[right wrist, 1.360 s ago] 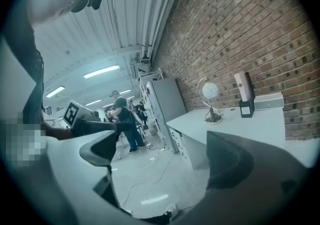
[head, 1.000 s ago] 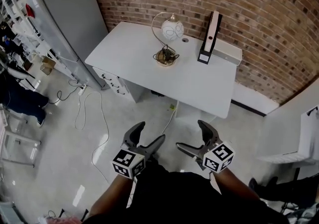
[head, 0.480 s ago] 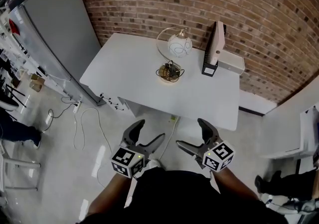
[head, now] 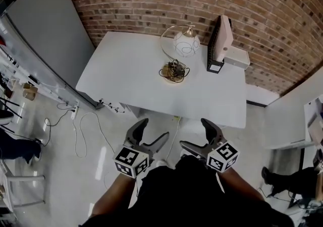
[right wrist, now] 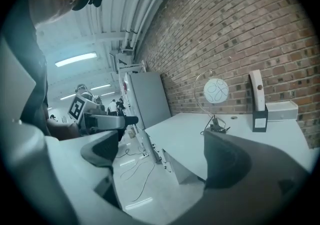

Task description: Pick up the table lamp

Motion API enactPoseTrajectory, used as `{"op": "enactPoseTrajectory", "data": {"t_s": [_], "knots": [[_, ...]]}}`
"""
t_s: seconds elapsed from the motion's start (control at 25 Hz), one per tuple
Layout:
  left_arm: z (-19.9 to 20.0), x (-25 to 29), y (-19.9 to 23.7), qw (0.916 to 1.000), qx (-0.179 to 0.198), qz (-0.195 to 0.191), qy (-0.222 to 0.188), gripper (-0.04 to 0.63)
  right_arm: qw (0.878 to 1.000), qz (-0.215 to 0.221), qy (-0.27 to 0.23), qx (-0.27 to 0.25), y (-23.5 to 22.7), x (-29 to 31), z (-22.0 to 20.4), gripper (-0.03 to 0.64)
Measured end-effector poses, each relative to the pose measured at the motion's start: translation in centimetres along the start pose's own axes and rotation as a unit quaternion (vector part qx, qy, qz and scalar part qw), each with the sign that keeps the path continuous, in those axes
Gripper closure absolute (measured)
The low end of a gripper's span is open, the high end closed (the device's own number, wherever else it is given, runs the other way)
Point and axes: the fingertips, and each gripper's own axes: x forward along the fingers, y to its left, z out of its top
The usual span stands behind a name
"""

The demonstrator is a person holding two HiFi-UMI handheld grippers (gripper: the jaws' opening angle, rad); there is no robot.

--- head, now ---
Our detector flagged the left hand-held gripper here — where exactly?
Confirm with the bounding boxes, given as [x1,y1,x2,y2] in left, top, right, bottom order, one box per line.
[114,118,170,179]

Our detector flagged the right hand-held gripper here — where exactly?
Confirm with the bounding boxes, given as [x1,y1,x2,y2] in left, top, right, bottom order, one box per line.
[179,118,240,173]

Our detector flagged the white globe arc lamp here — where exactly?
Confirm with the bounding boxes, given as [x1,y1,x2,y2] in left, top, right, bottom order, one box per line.
[158,24,201,84]

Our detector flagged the person's right forearm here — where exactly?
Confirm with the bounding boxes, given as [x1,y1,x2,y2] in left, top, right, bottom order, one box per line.
[216,169,265,203]

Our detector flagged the person's left forearm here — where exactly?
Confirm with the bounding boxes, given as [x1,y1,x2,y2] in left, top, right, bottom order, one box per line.
[90,175,137,219]

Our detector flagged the white desk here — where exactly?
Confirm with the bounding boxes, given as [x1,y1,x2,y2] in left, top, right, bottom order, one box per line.
[75,31,247,130]

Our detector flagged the person's left white shoe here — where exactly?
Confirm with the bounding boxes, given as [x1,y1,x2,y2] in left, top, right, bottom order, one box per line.
[155,160,170,170]

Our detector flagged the person's black clothing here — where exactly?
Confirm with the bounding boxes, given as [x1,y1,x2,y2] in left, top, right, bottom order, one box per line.
[78,156,296,227]

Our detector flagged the white flat box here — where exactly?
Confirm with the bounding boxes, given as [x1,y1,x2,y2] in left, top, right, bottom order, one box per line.
[224,45,251,70]

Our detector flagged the black perforated file holder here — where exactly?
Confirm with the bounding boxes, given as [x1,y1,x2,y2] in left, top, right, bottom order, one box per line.
[206,18,232,73]

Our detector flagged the white cabinet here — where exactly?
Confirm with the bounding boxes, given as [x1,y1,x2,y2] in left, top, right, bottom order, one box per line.
[304,96,323,146]

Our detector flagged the brown cardboard box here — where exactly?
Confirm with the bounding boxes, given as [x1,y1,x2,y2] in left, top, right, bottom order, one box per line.
[22,82,38,101]

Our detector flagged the white metal stool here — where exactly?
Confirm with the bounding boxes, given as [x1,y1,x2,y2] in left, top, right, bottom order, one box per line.
[0,157,46,219]

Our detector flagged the black tripod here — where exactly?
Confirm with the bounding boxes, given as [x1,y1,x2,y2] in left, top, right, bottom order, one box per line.
[0,96,23,133]

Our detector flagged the white round stool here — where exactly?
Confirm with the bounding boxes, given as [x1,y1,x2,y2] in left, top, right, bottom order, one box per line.
[0,109,15,126]

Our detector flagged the grey refrigerator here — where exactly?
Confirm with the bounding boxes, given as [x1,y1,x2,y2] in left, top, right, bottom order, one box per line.
[5,0,104,110]

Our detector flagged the white shelving rack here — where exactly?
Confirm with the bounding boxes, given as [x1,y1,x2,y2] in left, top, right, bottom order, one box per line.
[0,11,79,105]

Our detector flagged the thin white cable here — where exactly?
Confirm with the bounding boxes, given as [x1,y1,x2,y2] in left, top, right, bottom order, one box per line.
[165,117,182,163]

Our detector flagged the long white floor cable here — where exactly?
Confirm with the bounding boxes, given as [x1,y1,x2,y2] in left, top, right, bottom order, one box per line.
[73,112,116,158]

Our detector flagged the black floor cable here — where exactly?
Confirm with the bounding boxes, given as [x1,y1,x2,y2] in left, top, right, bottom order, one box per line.
[44,103,74,146]

